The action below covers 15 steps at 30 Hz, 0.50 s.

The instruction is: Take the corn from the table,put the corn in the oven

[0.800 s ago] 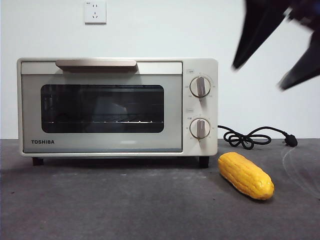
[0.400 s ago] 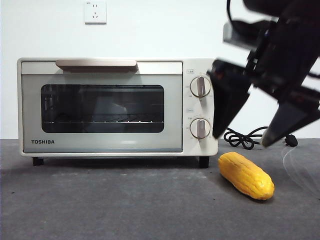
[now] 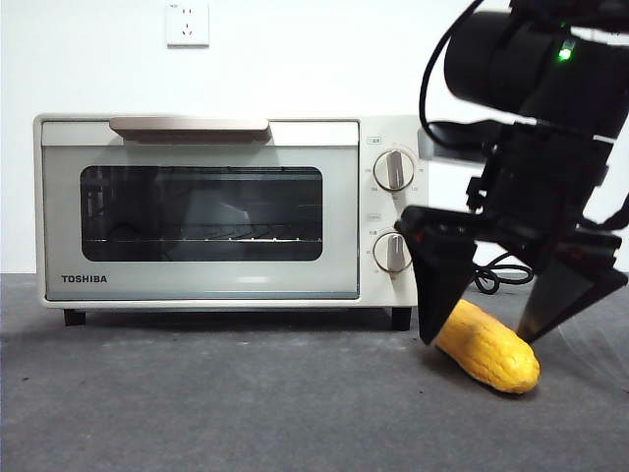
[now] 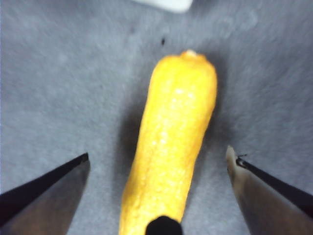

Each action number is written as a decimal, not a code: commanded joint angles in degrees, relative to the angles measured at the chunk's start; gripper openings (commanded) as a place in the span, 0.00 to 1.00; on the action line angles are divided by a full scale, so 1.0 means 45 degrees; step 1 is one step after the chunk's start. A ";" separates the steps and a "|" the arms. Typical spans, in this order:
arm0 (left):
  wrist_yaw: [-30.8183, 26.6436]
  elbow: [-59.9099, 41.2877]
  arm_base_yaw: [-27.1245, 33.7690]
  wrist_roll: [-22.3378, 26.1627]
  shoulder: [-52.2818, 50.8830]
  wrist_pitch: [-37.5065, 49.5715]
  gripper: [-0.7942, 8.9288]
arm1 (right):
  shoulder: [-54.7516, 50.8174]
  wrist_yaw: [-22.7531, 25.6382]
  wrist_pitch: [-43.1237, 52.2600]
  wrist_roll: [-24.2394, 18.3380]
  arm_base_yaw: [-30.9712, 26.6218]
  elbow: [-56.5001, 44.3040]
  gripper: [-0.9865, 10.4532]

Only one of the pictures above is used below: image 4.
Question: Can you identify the cream Toshiba toaster oven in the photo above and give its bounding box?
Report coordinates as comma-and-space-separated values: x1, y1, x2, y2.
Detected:
132, 0, 194, 12

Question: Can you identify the yellow corn cob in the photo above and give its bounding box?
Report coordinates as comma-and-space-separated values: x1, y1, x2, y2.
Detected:
118, 49, 218, 235

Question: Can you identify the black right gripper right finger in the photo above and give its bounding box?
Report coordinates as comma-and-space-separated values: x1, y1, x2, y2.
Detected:
226, 145, 313, 235

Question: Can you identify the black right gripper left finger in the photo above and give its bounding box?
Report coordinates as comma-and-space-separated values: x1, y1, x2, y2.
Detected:
0, 153, 91, 235

